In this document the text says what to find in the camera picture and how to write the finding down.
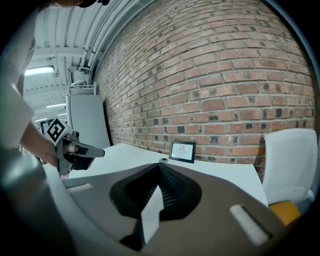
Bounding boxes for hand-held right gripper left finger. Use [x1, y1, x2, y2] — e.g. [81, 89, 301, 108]
[62, 163, 161, 252]

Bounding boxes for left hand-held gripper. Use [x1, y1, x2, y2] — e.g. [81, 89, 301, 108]
[46, 117, 106, 176]

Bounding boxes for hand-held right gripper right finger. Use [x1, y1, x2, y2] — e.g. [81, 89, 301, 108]
[139, 157, 289, 256]

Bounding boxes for black picture frame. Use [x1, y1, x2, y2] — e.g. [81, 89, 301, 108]
[168, 141, 197, 164]

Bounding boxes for person's left forearm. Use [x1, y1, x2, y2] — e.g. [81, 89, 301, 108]
[19, 119, 59, 168]

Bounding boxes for yellow seat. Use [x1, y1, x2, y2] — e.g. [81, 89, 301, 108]
[268, 201, 302, 226]

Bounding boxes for white plastic chair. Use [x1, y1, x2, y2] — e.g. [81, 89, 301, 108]
[262, 128, 319, 209]

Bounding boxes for person's white shirt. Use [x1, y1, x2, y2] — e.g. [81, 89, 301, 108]
[0, 6, 42, 161]

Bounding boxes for white ceiling pipes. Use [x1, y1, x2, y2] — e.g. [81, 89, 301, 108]
[79, 0, 153, 72]

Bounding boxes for white wall-mounted box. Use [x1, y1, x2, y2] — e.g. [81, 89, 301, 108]
[66, 65, 98, 96]

